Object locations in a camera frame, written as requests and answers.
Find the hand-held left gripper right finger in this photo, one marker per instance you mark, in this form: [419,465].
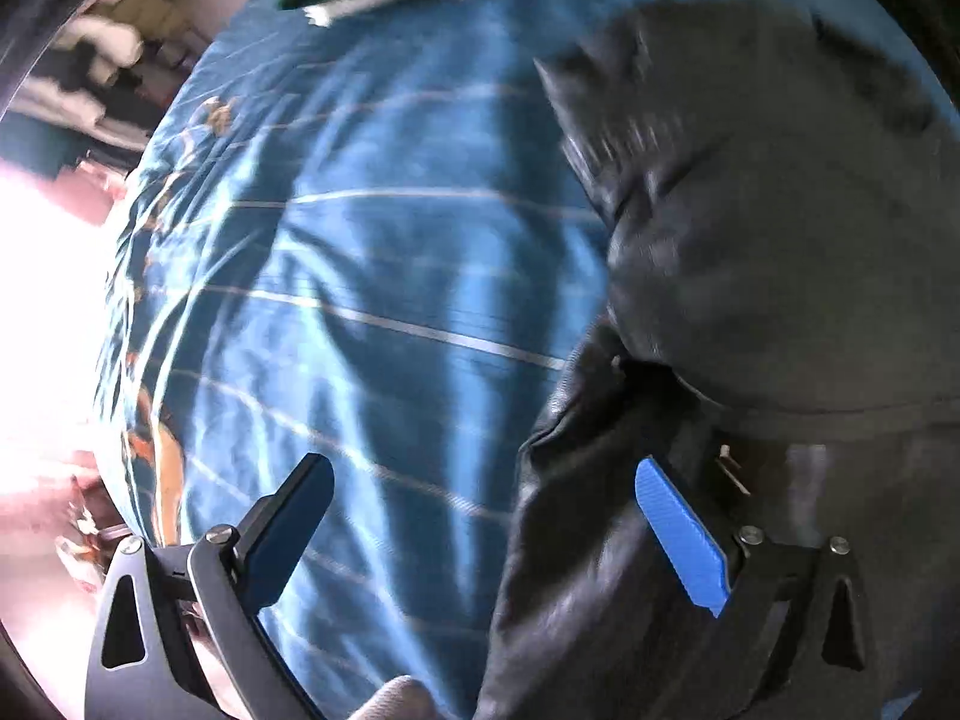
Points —
[686,532]

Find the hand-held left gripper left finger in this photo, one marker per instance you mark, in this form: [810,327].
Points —
[289,521]

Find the black jacket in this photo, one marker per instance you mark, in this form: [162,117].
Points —
[750,255]

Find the pile of clothes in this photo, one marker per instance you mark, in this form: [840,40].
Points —
[105,52]

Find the white cloth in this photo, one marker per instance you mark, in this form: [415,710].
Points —
[394,699]

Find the blue striped bed sheet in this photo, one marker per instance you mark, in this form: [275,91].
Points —
[360,277]

